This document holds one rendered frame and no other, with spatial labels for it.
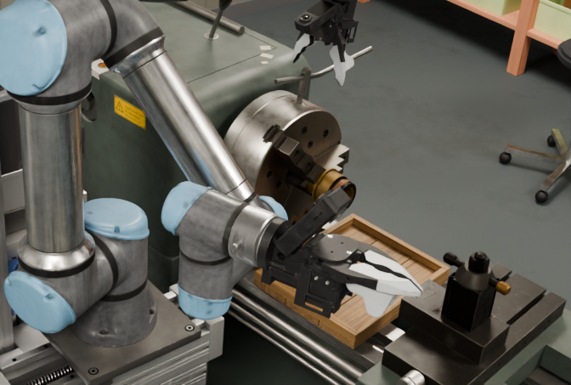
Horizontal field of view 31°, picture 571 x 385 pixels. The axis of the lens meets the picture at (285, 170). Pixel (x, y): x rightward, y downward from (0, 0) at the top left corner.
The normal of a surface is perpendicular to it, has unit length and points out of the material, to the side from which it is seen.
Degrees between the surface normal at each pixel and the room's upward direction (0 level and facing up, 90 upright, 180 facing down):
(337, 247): 8
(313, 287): 82
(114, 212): 7
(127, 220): 7
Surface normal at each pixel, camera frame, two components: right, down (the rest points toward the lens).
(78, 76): 0.82, 0.36
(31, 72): -0.49, 0.30
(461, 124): 0.08, -0.84
